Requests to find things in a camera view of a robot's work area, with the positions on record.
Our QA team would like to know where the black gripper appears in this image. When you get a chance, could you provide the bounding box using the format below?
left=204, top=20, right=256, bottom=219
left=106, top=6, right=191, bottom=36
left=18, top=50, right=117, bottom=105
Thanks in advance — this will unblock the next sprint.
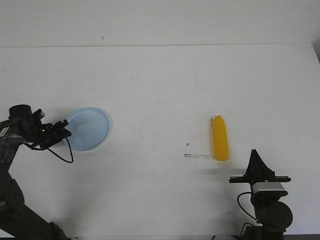
left=229, top=149, right=291, bottom=184
left=32, top=119, right=72, bottom=150

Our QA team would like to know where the light blue round plate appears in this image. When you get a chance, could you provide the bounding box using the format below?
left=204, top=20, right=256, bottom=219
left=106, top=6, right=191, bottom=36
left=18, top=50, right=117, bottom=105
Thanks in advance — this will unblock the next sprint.
left=62, top=107, right=112, bottom=152

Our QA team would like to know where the yellow corn cob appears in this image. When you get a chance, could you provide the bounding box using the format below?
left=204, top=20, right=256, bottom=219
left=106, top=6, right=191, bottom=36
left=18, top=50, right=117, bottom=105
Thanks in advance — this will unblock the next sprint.
left=211, top=115, right=229, bottom=162

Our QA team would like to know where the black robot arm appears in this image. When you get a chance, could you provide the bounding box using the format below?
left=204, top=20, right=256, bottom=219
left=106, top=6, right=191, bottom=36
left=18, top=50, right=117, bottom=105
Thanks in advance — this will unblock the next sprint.
left=228, top=149, right=293, bottom=240
left=0, top=104, right=72, bottom=240

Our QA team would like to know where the strip of tape on table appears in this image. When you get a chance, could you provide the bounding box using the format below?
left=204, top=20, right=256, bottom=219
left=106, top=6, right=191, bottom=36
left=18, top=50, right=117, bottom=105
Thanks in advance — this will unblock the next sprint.
left=183, top=153, right=215, bottom=159

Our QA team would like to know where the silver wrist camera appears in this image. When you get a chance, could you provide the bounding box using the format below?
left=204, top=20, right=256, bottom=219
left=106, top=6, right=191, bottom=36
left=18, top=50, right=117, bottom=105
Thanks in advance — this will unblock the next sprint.
left=32, top=109, right=46, bottom=125
left=252, top=181, right=285, bottom=194

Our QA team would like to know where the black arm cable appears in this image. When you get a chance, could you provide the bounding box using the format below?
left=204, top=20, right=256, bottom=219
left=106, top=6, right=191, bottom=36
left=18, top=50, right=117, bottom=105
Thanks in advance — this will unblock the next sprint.
left=27, top=137, right=74, bottom=164
left=236, top=191, right=257, bottom=221

